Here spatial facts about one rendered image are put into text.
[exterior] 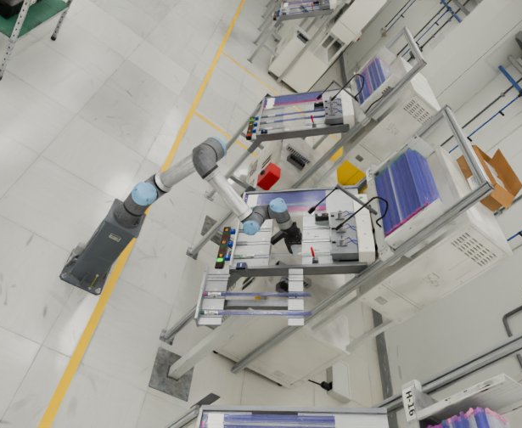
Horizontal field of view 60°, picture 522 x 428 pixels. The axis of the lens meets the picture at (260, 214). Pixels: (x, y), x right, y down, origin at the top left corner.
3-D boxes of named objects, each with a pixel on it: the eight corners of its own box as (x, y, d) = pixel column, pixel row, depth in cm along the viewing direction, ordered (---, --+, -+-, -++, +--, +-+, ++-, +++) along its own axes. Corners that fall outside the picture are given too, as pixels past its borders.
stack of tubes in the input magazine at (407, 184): (384, 235, 220) (429, 201, 206) (373, 177, 260) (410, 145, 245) (402, 248, 224) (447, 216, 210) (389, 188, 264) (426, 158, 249)
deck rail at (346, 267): (230, 277, 243) (228, 269, 239) (231, 274, 244) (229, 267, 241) (367, 273, 232) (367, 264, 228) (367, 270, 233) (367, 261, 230)
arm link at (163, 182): (132, 188, 239) (206, 139, 212) (147, 177, 251) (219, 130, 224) (146, 207, 241) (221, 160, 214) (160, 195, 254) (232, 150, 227)
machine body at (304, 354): (205, 353, 288) (265, 306, 254) (222, 273, 342) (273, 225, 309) (286, 393, 308) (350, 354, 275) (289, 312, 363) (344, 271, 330)
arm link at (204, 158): (194, 147, 203) (263, 230, 211) (204, 139, 212) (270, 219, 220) (178, 160, 209) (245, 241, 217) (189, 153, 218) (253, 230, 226)
